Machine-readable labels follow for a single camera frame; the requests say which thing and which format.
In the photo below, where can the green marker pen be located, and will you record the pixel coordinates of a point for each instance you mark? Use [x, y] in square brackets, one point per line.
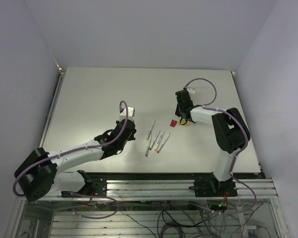
[154, 140]

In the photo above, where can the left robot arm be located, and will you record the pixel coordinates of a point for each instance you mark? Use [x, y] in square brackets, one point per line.
[37, 173]

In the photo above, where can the purple marker pen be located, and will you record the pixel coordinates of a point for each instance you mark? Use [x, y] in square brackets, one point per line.
[148, 146]

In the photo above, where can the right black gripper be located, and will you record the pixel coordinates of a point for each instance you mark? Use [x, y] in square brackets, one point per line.
[177, 112]

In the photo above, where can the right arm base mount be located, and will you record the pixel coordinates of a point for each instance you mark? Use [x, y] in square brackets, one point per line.
[208, 186]

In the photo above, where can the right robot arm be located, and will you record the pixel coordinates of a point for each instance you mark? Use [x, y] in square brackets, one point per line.
[231, 133]

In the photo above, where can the aluminium frame rail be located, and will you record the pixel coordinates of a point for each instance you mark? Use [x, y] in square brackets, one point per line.
[141, 190]

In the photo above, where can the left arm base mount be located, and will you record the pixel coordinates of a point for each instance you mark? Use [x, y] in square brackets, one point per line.
[81, 184]

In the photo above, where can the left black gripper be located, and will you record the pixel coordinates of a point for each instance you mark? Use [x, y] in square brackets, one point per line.
[131, 137]

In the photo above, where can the orange marker pen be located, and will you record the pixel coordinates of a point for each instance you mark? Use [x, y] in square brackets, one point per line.
[151, 129]

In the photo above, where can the yellow marker pen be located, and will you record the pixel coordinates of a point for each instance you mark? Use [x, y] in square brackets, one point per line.
[159, 141]

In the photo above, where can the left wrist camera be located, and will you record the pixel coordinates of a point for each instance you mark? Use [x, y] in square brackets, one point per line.
[128, 114]

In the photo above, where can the red marker pen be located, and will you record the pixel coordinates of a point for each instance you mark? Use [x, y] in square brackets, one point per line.
[163, 144]

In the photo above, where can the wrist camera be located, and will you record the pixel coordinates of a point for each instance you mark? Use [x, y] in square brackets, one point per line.
[128, 114]
[191, 90]

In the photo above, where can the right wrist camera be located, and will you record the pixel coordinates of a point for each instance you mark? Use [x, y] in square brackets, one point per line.
[191, 90]

